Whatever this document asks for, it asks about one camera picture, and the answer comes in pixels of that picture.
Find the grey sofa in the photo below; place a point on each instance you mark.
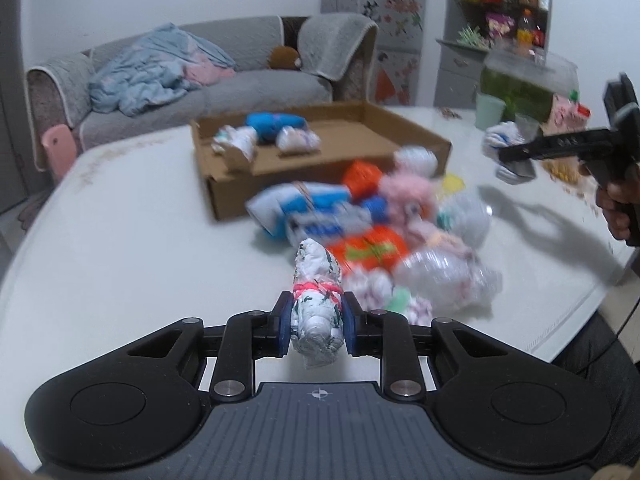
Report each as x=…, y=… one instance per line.
x=260, y=90

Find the purple snack bag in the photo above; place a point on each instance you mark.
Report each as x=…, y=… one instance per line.
x=500, y=25

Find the white grey cloth bundle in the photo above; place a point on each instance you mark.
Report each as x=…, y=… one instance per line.
x=502, y=137

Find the orange drink bottle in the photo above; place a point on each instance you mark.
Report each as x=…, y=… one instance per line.
x=525, y=27

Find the light green cup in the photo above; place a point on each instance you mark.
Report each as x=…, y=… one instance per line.
x=490, y=110

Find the person's dark trousers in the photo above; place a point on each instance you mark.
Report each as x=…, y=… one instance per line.
x=615, y=375

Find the orange plastic bag bundle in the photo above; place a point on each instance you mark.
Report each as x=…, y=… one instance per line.
x=361, y=177

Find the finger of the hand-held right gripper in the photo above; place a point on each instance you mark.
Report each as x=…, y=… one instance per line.
x=560, y=146

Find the grey quilted sofa throw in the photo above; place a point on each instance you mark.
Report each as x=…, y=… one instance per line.
x=335, y=45

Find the white purple patterned bundle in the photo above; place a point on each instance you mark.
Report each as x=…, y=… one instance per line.
x=297, y=140

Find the grey shelf cabinet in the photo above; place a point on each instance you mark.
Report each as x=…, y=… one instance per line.
x=457, y=67

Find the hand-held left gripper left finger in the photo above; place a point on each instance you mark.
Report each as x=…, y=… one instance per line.
x=282, y=322

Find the yellow bundle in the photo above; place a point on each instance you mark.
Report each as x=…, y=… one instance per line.
x=452, y=183

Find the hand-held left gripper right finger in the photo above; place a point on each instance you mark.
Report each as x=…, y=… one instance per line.
x=350, y=325

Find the orange printed bag bundle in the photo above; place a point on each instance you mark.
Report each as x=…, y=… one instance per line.
x=372, y=250

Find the scattered seed shells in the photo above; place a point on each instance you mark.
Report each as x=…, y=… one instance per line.
x=447, y=112

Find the person's right hand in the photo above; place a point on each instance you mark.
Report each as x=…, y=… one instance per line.
x=615, y=212

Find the red white snack packet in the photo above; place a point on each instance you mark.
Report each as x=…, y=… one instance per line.
x=570, y=112

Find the large clear plastic bag bundle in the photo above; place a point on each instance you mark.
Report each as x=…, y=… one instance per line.
x=445, y=272

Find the white patterned bundle pink band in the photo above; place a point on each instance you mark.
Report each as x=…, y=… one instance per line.
x=315, y=305

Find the pink and blue fluffy sock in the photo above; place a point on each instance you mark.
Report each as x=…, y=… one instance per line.
x=407, y=195

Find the floral printed refrigerator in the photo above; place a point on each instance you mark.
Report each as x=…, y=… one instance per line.
x=395, y=15

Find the white blue printed bundle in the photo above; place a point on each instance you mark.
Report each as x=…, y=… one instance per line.
x=325, y=224

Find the light blue blanket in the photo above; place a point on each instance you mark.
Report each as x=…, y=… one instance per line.
x=145, y=70

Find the white plastic bag bundle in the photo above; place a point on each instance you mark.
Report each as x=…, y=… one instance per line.
x=415, y=160

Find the glass fish tank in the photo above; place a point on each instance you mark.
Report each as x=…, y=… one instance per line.
x=525, y=87

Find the blue white sock bundle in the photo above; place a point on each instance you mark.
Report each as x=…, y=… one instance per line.
x=295, y=205

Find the green artificial plant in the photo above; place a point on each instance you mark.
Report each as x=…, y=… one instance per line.
x=472, y=36

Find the cardboard box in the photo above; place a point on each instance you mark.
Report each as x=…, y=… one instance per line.
x=340, y=145

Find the brown plush toy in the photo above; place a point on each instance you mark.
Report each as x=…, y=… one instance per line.
x=284, y=57

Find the green white bundle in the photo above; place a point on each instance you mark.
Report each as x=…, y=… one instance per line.
x=407, y=305

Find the white patterned sock bundle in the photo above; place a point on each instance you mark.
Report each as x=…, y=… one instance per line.
x=235, y=141

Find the pink cloth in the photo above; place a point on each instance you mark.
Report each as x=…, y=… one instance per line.
x=207, y=72

